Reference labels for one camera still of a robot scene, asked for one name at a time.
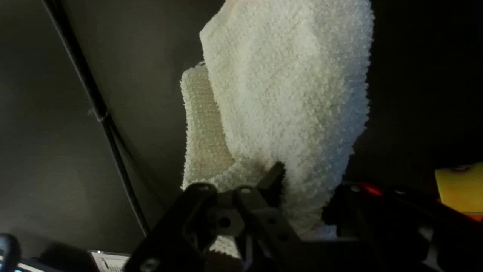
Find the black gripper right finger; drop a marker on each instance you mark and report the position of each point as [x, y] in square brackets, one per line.
[393, 232]

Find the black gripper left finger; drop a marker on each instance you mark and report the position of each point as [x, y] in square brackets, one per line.
[221, 227]

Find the yellow and red toy bottle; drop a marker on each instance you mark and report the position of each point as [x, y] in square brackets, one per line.
[461, 190]

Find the white terry cloth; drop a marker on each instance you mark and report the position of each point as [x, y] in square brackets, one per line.
[288, 91]

